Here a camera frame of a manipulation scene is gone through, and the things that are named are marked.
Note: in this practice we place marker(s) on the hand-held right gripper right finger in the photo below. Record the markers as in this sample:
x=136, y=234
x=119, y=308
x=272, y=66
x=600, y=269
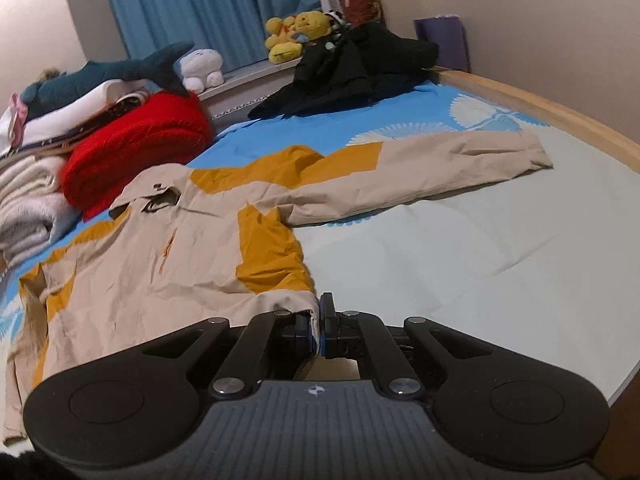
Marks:
x=326, y=321

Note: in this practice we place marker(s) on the dark teal shark plush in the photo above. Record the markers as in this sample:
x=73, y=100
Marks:
x=100, y=72

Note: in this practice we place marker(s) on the pile of black clothes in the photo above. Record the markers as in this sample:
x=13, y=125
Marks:
x=350, y=70

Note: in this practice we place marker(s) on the wooden bed frame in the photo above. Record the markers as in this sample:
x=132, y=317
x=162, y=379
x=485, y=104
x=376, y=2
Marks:
x=550, y=105

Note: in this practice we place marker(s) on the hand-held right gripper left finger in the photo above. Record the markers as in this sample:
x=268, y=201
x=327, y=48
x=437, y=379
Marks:
x=301, y=334

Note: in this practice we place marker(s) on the white ribbed object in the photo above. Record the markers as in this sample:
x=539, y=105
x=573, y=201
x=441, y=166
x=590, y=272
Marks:
x=331, y=1

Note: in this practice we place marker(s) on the purple bag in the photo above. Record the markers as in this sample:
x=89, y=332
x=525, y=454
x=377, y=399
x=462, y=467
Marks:
x=442, y=42

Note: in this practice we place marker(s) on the grey window ledge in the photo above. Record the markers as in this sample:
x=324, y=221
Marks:
x=240, y=85

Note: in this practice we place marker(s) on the white folded blanket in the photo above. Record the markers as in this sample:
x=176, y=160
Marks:
x=30, y=200

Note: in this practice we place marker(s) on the blue curtain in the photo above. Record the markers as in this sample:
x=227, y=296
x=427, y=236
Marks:
x=200, y=5

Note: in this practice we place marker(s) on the red folded blanket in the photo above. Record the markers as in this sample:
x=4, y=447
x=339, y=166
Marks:
x=135, y=145

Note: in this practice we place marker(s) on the white plush toy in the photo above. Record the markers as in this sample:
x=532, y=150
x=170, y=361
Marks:
x=200, y=67

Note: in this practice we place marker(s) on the pink cloth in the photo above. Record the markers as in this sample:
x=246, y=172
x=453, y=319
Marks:
x=17, y=115

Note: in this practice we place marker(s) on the cream folded bedding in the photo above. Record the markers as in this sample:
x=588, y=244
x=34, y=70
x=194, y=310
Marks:
x=75, y=105

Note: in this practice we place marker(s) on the dark red cushion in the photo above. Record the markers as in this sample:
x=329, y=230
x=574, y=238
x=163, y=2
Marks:
x=360, y=0

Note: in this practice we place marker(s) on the beige and mustard jacket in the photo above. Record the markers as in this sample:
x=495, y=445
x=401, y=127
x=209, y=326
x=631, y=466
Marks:
x=150, y=270

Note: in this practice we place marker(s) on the yellow plush toy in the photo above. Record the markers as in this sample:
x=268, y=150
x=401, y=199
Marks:
x=312, y=25
x=280, y=40

